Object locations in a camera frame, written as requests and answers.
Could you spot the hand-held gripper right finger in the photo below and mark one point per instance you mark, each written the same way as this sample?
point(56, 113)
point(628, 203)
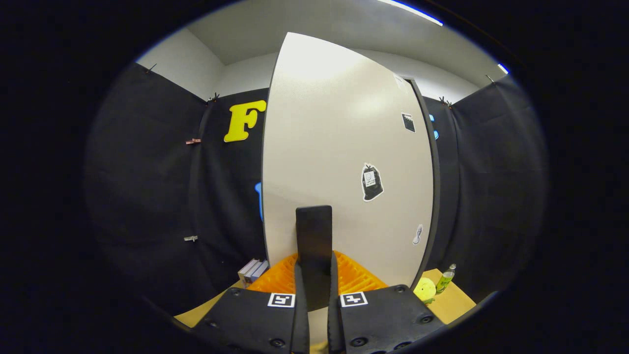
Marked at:
point(335, 324)

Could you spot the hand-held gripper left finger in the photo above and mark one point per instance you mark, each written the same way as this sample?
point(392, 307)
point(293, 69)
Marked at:
point(300, 324)

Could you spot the grey shoe cabinet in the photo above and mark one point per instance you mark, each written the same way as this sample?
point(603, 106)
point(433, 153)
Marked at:
point(436, 187)

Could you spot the beige shoe cabinet door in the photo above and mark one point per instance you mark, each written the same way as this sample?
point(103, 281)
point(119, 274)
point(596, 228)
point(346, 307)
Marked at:
point(334, 123)

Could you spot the blue cover book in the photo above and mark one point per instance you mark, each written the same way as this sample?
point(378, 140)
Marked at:
point(259, 271)

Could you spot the colourful spine book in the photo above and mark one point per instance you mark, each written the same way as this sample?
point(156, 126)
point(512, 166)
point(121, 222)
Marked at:
point(246, 270)

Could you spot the yellow round object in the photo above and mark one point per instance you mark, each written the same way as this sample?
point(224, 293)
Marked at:
point(424, 289)

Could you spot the green drink bottle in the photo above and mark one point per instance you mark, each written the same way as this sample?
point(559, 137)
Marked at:
point(445, 280)

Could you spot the black backdrop cloth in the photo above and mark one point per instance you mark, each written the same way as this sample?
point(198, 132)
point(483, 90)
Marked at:
point(147, 196)

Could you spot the small ceiling light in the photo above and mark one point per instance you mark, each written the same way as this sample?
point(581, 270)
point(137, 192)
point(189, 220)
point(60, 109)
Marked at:
point(503, 68)

